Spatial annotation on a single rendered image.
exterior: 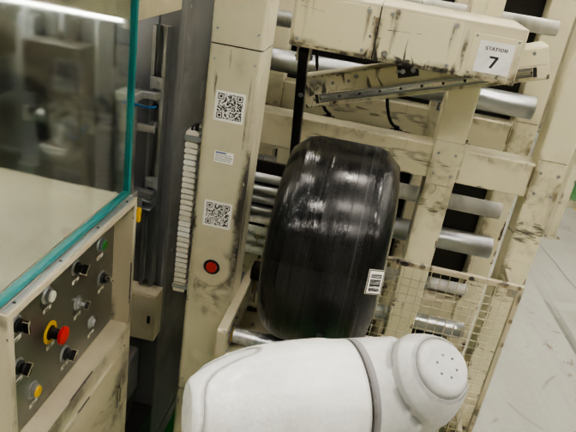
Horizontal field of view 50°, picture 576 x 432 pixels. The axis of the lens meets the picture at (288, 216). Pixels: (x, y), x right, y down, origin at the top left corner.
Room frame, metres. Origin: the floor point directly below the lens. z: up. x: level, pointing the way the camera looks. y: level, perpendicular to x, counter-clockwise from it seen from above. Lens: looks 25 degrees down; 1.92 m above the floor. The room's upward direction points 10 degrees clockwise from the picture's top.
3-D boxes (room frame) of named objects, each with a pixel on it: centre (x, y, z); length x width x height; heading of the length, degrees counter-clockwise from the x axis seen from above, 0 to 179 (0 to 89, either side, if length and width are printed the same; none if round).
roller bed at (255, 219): (1.91, 0.10, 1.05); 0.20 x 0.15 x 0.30; 84
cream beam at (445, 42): (1.79, -0.24, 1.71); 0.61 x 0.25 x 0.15; 84
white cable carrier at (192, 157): (1.50, 0.26, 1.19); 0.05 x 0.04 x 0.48; 174
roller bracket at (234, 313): (1.53, 0.10, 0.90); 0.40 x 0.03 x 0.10; 174
